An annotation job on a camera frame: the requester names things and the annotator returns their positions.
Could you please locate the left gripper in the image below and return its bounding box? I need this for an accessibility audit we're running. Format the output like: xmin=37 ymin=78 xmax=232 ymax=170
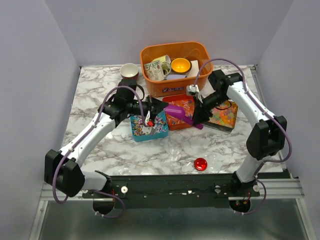
xmin=127 ymin=95 xmax=169 ymax=123

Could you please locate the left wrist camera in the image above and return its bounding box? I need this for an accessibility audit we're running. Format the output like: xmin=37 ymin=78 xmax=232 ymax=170
xmin=142 ymin=111 xmax=156 ymax=136

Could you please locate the maroon white cup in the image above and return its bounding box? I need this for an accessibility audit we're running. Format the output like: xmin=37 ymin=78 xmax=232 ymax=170
xmin=119 ymin=63 xmax=139 ymax=81

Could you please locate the orange plastic bin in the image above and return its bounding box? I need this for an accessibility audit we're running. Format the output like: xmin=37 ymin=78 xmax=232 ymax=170
xmin=140 ymin=41 xmax=214 ymax=97

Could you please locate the aluminium rail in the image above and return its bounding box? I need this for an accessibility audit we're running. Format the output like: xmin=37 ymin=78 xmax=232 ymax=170
xmin=39 ymin=178 xmax=305 ymax=201

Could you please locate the red jar lid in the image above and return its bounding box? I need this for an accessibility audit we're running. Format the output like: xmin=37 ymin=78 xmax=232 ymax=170
xmin=193 ymin=157 xmax=208 ymax=172

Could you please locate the teal candy tray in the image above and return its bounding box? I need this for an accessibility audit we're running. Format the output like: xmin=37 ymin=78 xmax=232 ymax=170
xmin=130 ymin=111 xmax=169 ymax=142

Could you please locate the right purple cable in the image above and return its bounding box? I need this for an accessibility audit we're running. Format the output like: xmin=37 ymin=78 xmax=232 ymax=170
xmin=193 ymin=58 xmax=293 ymax=216

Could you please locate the floral patterned mug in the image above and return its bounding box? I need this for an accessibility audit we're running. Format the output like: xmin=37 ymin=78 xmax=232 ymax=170
xmin=143 ymin=55 xmax=172 ymax=82

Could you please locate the clear plastic jar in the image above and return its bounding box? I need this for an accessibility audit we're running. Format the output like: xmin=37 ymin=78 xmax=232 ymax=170
xmin=167 ymin=134 xmax=183 ymax=161

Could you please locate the gold tin candy tray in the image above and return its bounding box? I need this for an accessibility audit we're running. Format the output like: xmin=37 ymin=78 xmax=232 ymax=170
xmin=203 ymin=100 xmax=238 ymax=133

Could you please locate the orange candy tray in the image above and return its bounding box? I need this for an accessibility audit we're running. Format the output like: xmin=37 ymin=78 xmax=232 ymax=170
xmin=162 ymin=93 xmax=198 ymax=132

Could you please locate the purple plastic scoop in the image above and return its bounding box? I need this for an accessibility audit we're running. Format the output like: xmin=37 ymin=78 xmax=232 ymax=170
xmin=164 ymin=104 xmax=203 ymax=130

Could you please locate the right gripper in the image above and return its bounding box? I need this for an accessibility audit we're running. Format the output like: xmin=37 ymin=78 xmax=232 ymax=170
xmin=191 ymin=90 xmax=230 ymax=126

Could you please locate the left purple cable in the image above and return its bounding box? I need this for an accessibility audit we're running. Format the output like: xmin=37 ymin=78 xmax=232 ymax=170
xmin=52 ymin=86 xmax=151 ymax=220

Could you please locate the orange black bowl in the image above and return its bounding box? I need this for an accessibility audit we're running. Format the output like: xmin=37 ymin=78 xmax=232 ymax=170
xmin=171 ymin=57 xmax=192 ymax=74

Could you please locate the lavender cup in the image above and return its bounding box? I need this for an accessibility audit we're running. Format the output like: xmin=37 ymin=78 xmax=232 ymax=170
xmin=165 ymin=74 xmax=187 ymax=81

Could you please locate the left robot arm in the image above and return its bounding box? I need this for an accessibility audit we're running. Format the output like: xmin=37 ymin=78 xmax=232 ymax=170
xmin=44 ymin=79 xmax=169 ymax=204

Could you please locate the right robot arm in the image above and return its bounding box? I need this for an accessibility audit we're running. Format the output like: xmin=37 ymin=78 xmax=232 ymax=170
xmin=187 ymin=70 xmax=287 ymax=196

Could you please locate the purple cable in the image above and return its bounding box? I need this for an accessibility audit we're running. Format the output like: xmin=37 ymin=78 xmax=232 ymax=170
xmin=52 ymin=86 xmax=151 ymax=220
xmin=193 ymin=58 xmax=293 ymax=216

